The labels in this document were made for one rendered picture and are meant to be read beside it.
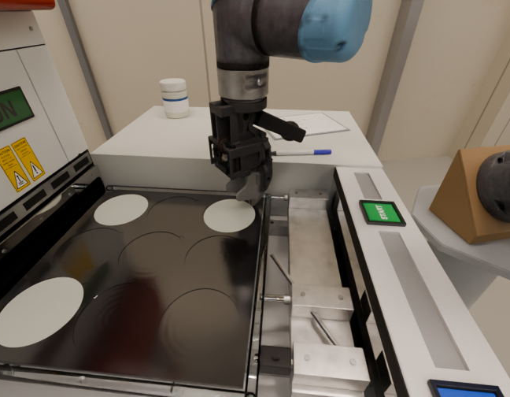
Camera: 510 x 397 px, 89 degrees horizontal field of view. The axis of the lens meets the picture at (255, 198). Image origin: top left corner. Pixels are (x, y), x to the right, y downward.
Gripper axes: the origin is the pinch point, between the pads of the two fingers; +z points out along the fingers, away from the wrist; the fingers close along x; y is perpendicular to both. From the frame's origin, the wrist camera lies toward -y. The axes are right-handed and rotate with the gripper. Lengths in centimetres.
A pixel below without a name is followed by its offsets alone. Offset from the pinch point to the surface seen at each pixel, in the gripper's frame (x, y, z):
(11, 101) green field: -20.2, 31.1, -19.6
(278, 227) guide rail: 3.9, -3.3, 6.6
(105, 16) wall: -180, -15, -27
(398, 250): 26.0, -5.5, -4.3
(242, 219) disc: 2.7, 4.8, 1.2
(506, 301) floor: 47, -126, 91
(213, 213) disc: -2.0, 8.5, 1.3
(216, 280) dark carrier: 11.9, 15.4, 1.4
